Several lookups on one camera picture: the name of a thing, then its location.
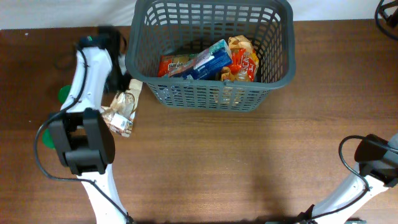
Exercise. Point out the beige snack bag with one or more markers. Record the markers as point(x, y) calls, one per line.
point(120, 114)

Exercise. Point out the green lid jar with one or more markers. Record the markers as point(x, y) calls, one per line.
point(64, 93)
point(47, 139)

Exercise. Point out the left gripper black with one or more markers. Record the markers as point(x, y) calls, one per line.
point(124, 84)

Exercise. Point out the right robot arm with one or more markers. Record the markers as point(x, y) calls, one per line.
point(374, 172)

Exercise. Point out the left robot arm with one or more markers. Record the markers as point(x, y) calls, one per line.
point(82, 140)

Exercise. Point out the orange pasta packet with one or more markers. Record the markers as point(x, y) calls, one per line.
point(169, 63)

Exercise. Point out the tan orange snack bag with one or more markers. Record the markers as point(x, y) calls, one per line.
point(244, 61)

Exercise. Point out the grey plastic shopping basket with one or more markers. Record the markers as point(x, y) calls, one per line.
point(189, 27)

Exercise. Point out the blue white carton box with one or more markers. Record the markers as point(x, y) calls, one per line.
point(206, 64)

